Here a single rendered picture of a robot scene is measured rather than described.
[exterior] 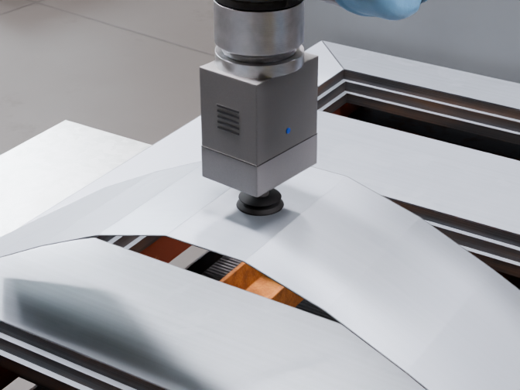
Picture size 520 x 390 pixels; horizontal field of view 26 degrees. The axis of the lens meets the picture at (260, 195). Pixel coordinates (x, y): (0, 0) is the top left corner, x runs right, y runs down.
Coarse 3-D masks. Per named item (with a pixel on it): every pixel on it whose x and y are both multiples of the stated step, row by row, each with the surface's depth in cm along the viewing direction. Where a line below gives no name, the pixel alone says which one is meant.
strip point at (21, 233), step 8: (96, 192) 124; (80, 200) 123; (64, 208) 123; (48, 216) 123; (56, 216) 120; (32, 224) 122; (40, 224) 119; (16, 232) 122; (24, 232) 119; (32, 232) 117; (0, 240) 122; (8, 240) 119; (16, 240) 116; (0, 248) 116
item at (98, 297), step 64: (512, 128) 162; (64, 256) 126; (128, 256) 126; (512, 256) 131; (0, 320) 115; (64, 320) 115; (128, 320) 115; (192, 320) 115; (256, 320) 115; (320, 320) 115; (64, 384) 111; (128, 384) 108; (192, 384) 106; (256, 384) 106; (320, 384) 106; (384, 384) 106
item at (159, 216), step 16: (192, 176) 111; (176, 192) 107; (192, 192) 106; (208, 192) 105; (224, 192) 104; (144, 208) 105; (160, 208) 104; (176, 208) 103; (192, 208) 102; (128, 224) 102; (144, 224) 101; (160, 224) 100; (176, 224) 99
